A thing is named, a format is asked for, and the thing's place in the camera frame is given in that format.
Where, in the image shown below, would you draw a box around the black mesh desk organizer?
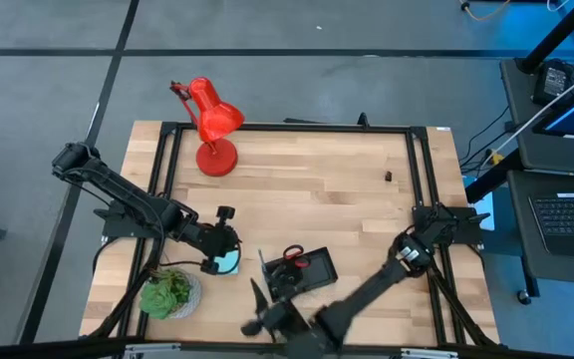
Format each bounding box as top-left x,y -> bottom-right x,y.
257,244 -> 340,303

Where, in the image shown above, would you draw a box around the black cable bundle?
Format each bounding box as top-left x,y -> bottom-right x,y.
86,237 -> 169,341
427,242 -> 498,346

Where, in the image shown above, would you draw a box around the black diagonal pole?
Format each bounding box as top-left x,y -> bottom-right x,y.
514,0 -> 574,76

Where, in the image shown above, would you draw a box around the black laptop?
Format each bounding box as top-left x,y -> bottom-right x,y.
527,190 -> 574,261

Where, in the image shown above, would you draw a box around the red handled scissors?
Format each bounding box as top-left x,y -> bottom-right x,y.
282,243 -> 313,271

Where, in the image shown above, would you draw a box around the black aluminium table frame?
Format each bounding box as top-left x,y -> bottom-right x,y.
116,120 -> 498,351

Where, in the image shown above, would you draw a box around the white cable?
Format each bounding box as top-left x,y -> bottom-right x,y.
485,61 -> 574,162

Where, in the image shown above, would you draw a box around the red desk lamp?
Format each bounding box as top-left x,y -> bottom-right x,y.
168,75 -> 246,178

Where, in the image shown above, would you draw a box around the black power adapter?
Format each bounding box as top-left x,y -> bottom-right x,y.
531,58 -> 574,107

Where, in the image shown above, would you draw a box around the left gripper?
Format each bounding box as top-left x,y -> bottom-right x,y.
183,204 -> 241,277

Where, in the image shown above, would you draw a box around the teal sticky note pad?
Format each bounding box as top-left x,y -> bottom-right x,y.
215,250 -> 241,276

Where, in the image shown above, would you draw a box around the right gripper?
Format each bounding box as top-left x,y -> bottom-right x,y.
240,277 -> 314,346

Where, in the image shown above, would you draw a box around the succulent in white patterned pot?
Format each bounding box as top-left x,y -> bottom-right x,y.
138,267 -> 203,321

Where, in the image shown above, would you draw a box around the black side desk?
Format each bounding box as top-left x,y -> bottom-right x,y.
498,57 -> 574,177

